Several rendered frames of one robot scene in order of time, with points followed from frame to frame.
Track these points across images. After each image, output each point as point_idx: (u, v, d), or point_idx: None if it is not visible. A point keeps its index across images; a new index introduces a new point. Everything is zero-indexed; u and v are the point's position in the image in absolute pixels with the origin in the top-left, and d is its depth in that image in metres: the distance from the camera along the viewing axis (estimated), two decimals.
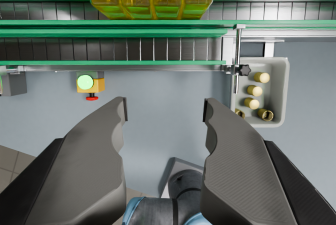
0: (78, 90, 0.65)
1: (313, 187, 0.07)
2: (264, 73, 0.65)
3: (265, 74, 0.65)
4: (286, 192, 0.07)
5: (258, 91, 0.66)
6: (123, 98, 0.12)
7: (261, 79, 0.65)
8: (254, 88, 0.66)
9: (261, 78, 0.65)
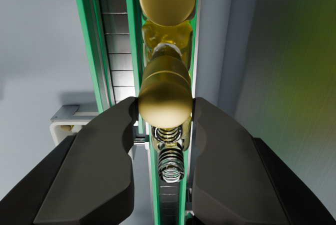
0: None
1: (301, 181, 0.07)
2: (164, 86, 0.11)
3: (170, 89, 0.11)
4: (276, 188, 0.07)
5: None
6: (135, 98, 0.12)
7: (151, 115, 0.12)
8: None
9: (149, 110, 0.12)
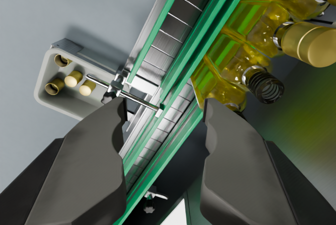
0: None
1: (313, 187, 0.07)
2: None
3: None
4: (286, 192, 0.07)
5: (84, 91, 0.57)
6: (123, 98, 0.12)
7: (315, 50, 0.18)
8: (89, 88, 0.57)
9: (318, 46, 0.17)
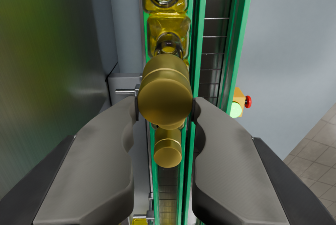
0: (239, 115, 0.61)
1: (301, 181, 0.07)
2: (169, 128, 0.22)
3: (166, 126, 0.21)
4: (275, 188, 0.07)
5: (160, 102, 0.12)
6: (135, 98, 0.12)
7: None
8: (184, 116, 0.12)
9: None
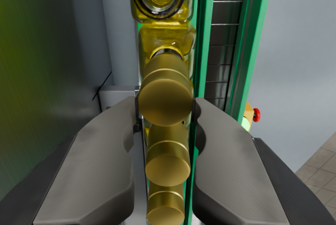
0: (247, 130, 0.55)
1: (301, 181, 0.07)
2: (167, 184, 0.15)
3: (163, 182, 0.15)
4: (275, 188, 0.07)
5: (160, 102, 0.12)
6: (135, 98, 0.12)
7: (179, 166, 0.14)
8: (184, 116, 0.12)
9: (180, 170, 0.15)
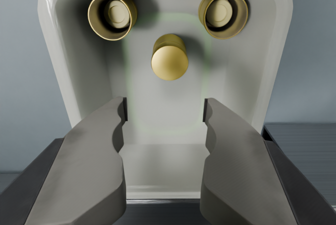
0: None
1: (313, 187, 0.07)
2: None
3: None
4: (286, 192, 0.07)
5: None
6: (123, 98, 0.12)
7: None
8: None
9: None
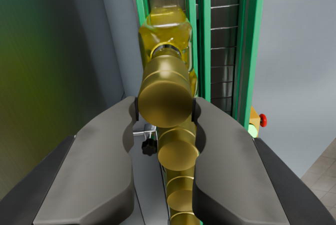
0: None
1: (301, 181, 0.07)
2: (185, 210, 0.20)
3: (181, 209, 0.20)
4: (276, 188, 0.07)
5: (174, 156, 0.16)
6: (135, 98, 0.12)
7: None
8: (193, 163, 0.17)
9: None
